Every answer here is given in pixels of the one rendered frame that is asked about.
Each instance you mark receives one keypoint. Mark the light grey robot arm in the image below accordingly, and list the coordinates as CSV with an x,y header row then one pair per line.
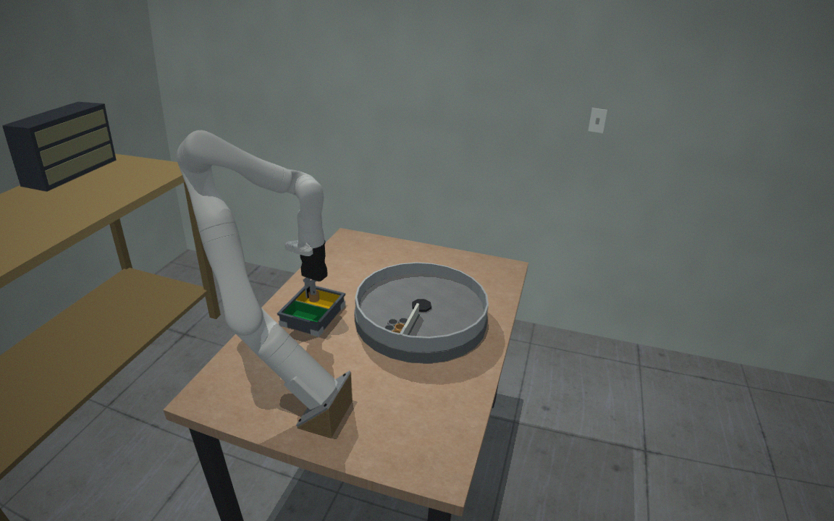
x,y
302,375

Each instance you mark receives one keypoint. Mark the dark grey divided bin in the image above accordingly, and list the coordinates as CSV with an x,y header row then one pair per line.
x,y
300,315

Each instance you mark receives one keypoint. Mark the grey round turntable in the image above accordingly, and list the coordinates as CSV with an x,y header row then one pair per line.
x,y
436,300

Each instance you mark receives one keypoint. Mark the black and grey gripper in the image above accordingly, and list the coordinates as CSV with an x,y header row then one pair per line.
x,y
311,248

